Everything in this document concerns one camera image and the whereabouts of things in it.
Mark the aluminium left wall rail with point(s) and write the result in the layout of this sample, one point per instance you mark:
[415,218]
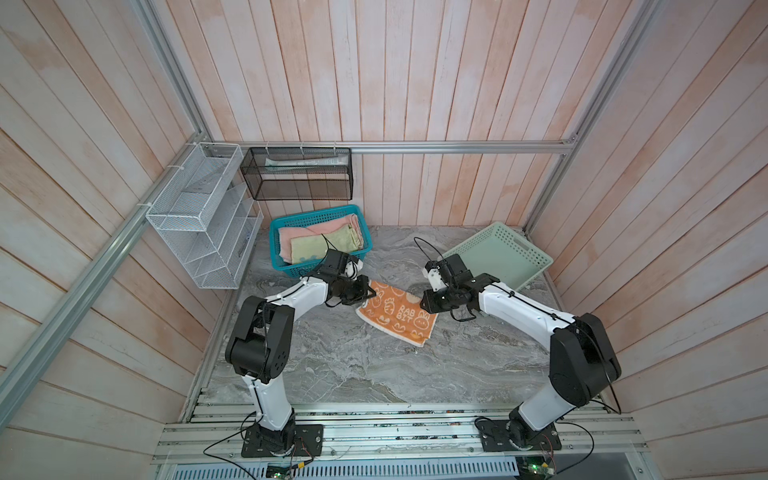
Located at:
[34,359]

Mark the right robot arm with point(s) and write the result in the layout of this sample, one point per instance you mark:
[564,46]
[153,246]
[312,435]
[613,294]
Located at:
[582,361]

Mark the pink towel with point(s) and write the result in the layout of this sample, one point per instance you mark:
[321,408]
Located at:
[285,234]

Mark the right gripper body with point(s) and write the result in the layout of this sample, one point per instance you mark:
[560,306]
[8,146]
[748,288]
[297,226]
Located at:
[439,300]

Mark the light green towel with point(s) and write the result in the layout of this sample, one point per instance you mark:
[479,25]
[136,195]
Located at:
[315,246]

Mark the aluminium wall rail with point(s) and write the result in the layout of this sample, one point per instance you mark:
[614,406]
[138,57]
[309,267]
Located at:
[34,359]
[426,147]

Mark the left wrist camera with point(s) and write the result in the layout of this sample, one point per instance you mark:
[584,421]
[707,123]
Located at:
[353,267]

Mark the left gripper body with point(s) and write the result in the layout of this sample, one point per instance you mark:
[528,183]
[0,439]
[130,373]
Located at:
[352,290]

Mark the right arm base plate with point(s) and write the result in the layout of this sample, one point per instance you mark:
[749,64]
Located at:
[507,435]

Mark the orange patterned towel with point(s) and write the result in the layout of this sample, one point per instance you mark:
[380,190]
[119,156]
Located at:
[397,313]

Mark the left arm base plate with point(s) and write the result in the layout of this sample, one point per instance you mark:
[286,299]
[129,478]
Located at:
[302,439]

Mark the aluminium back wall rail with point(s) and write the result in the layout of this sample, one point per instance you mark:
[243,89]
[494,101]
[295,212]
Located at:
[426,147]

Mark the black mesh wall basket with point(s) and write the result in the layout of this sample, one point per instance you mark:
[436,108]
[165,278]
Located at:
[298,173]

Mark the light green plastic basket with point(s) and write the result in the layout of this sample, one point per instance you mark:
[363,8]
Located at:
[500,251]

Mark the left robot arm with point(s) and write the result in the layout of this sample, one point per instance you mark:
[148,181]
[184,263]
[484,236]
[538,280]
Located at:
[260,342]

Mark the white wire shelf rack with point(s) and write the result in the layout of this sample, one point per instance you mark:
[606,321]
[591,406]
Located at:
[207,217]

